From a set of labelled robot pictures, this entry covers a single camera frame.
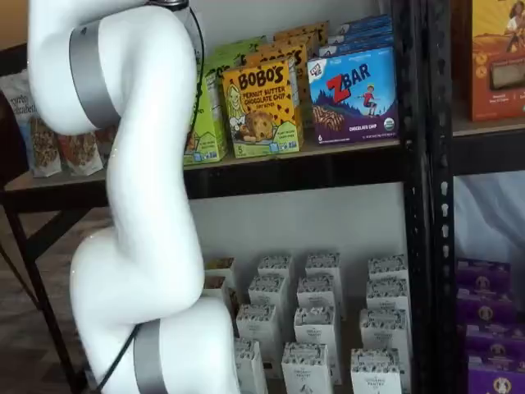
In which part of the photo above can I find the blue Z Bar box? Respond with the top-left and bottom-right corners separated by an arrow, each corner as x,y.
317,34 -> 395,58
326,23 -> 394,44
338,14 -> 391,32
307,46 -> 399,146

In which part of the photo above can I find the yellow cereal box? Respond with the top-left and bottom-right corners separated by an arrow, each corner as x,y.
203,256 -> 238,284
202,275 -> 229,307

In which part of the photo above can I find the purple snack box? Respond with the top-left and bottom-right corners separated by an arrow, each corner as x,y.
456,286 -> 514,328
465,323 -> 525,360
456,258 -> 512,291
467,355 -> 525,394

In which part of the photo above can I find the yellow Bobo's peanut butter box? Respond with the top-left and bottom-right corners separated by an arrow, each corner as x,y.
244,43 -> 313,120
272,21 -> 330,48
221,57 -> 305,160

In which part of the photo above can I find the white patterned carton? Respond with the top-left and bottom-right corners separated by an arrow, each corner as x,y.
234,338 -> 270,394
236,303 -> 282,358
359,308 -> 410,354
297,275 -> 338,311
365,278 -> 410,313
367,254 -> 409,284
257,254 -> 294,284
350,347 -> 403,394
294,305 -> 342,385
305,252 -> 342,284
281,342 -> 334,394
248,273 -> 290,313

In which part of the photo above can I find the black metal shelving rack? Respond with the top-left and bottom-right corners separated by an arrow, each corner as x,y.
426,0 -> 525,394
0,0 -> 430,394

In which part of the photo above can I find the white cloth sheet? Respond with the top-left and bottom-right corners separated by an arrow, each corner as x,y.
453,174 -> 525,263

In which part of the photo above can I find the orange snack box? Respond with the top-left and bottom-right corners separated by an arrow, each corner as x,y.
453,0 -> 525,123

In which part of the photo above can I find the white small cartons group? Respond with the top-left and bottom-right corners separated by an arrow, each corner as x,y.
200,245 -> 411,394

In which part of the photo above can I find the Purely Elizabeth granola bag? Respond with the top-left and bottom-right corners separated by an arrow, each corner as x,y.
0,68 -> 63,178
93,122 -> 121,158
56,130 -> 104,176

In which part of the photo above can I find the green Bobo's apple pie box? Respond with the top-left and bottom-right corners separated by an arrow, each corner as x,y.
217,35 -> 268,54
182,61 -> 229,166
207,45 -> 252,69

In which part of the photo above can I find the brown particleboard shelf board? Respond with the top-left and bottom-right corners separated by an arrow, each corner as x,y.
3,138 -> 401,194

